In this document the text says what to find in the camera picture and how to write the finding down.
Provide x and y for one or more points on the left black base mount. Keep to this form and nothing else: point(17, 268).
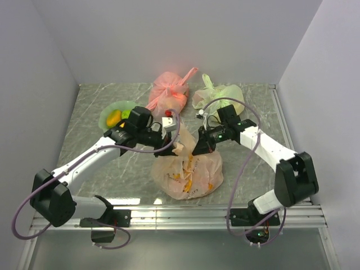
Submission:
point(104, 229)

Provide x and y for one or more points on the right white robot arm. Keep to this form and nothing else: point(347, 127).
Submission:
point(295, 177)

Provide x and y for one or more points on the pink tied plastic bag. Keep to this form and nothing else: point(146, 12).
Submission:
point(169, 91)

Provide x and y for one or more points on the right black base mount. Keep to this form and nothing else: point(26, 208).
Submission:
point(258, 229)

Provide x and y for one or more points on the orange plastic bag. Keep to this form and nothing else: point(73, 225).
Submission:
point(184, 176)

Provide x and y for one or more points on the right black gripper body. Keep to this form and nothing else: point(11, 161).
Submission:
point(213, 136)

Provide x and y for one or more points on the light green plate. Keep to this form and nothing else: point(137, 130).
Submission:
point(119, 105)

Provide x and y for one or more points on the orange green fake mango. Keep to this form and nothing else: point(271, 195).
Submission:
point(113, 118)

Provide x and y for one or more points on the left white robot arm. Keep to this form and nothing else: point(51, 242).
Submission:
point(54, 192)

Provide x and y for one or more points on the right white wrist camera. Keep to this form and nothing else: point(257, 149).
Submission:
point(201, 114)

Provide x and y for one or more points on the green fake lime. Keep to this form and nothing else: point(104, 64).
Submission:
point(125, 114)

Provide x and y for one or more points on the green tied plastic bag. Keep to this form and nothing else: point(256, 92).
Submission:
point(210, 92)

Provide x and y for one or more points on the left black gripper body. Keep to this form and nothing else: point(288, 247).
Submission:
point(149, 137)

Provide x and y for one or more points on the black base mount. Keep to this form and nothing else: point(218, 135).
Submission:
point(104, 229)
point(258, 229)

